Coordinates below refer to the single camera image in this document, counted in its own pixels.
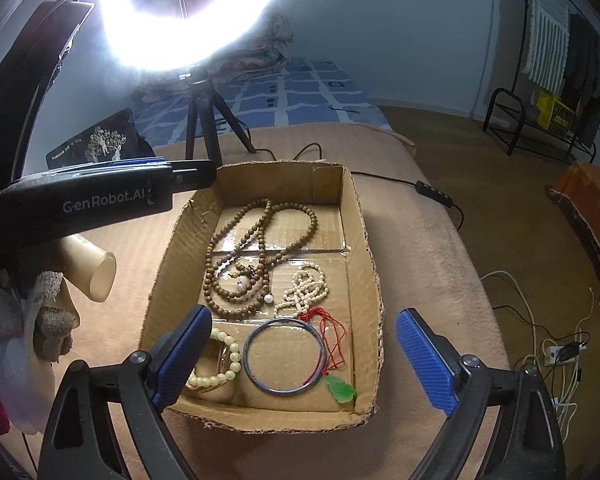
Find dark hanging clothes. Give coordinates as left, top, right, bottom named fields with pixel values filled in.
left=562, top=12, right=600, bottom=146

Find white striped hanging cloth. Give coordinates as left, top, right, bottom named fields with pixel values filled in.
left=522, top=0, right=573, bottom=96

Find person's left hand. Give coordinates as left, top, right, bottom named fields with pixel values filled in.
left=0, top=269, right=81, bottom=363

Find white pearl necklace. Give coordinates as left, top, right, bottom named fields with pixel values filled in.
left=274, top=261, right=329, bottom=318

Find black ring light cable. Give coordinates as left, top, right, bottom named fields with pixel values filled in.
left=255, top=142, right=466, bottom=231

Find green pendant on red string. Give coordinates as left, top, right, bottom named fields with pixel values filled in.
left=300, top=306, right=357, bottom=403

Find yellow crate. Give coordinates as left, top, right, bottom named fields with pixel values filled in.
left=535, top=91, right=578, bottom=136

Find black tripod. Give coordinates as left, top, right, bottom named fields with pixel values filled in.
left=177, top=62, right=257, bottom=166

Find brown wooden bead necklace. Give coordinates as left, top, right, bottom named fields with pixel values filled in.
left=203, top=199, right=319, bottom=321

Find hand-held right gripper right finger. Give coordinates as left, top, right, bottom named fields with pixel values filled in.
left=396, top=308, right=567, bottom=480

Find blue patterned bedsheet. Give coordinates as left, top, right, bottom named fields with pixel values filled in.
left=130, top=55, right=393, bottom=146

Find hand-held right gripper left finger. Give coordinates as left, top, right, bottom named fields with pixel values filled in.
left=37, top=304, right=213, bottom=480

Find black printed package box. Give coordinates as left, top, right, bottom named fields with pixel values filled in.
left=46, top=107, right=156, bottom=171

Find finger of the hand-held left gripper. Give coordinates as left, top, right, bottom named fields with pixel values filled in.
left=105, top=157, right=217, bottom=192

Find black metal clothes rack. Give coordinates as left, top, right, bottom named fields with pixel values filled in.
left=482, top=0, right=600, bottom=163

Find blue bangle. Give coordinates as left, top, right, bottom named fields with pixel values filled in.
left=242, top=317, right=327, bottom=393

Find cardboard box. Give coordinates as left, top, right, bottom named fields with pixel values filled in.
left=139, top=160, right=385, bottom=432

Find power strip with cables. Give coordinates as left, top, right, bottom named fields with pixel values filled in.
left=480, top=270, right=596, bottom=428

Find white plastic bag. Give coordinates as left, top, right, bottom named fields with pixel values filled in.
left=0, top=330, right=56, bottom=433

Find white power strip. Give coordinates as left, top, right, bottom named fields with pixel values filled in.
left=542, top=339, right=588, bottom=367

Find beige paper tube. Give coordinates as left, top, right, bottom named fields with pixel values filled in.
left=62, top=235, right=117, bottom=303

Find orange cloth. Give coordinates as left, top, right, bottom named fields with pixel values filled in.
left=545, top=160, right=600, bottom=316

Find yellow bead bracelet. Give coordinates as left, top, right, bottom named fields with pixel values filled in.
left=185, top=327, right=243, bottom=393

